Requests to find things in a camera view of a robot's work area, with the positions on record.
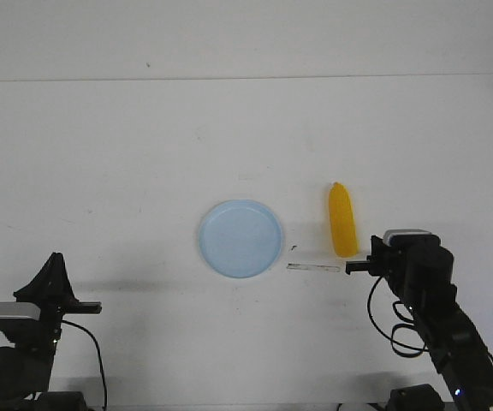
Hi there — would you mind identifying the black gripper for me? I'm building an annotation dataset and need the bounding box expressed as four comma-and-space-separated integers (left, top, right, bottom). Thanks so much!
13, 253, 102, 343
345, 235, 407, 295

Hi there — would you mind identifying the yellow corn cob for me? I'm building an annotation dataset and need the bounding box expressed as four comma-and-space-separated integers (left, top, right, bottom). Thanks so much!
328, 182, 359, 258

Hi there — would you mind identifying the light blue round plate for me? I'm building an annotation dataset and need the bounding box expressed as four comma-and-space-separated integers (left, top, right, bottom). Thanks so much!
198, 200, 284, 279

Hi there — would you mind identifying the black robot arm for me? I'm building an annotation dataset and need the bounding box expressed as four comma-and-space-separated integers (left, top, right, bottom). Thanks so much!
0, 252, 105, 410
345, 229, 493, 410

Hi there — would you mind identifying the clear tape strip horizontal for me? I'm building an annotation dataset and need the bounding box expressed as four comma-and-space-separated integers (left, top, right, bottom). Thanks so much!
287, 263, 342, 273

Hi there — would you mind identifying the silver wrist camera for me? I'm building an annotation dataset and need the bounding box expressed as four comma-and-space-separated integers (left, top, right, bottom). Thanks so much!
383, 229, 432, 247
0, 301, 41, 331

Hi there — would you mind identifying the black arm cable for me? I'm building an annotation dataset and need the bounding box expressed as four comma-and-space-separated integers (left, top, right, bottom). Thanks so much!
366, 276, 431, 358
0, 320, 108, 408

